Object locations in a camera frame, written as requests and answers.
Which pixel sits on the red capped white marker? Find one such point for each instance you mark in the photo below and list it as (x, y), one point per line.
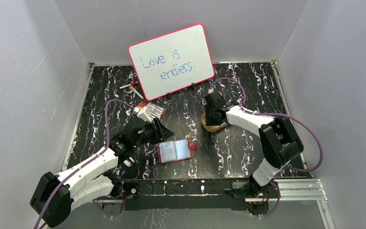
(128, 85)

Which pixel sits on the pink framed whiteboard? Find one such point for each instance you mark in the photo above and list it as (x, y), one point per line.
(173, 61)

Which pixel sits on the white whiteboard eraser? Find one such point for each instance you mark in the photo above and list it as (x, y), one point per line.
(129, 162)

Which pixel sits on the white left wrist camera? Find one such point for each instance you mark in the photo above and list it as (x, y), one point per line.
(144, 113)

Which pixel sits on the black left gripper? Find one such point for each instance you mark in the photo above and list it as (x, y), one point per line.
(155, 130)

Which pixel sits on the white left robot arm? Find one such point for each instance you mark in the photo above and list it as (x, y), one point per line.
(57, 195)

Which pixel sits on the orange card tray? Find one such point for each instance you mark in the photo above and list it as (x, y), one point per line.
(213, 128)

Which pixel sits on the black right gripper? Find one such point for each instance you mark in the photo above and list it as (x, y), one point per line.
(208, 121)

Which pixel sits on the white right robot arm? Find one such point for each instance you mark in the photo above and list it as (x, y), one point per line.
(279, 139)

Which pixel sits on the white marker pen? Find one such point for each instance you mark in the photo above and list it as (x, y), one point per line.
(136, 92)

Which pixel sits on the red card holder wallet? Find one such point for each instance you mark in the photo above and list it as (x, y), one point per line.
(176, 150)

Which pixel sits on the pack of coloured markers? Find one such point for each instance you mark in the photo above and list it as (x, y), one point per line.
(157, 111)

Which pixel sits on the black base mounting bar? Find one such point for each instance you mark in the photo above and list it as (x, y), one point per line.
(230, 193)

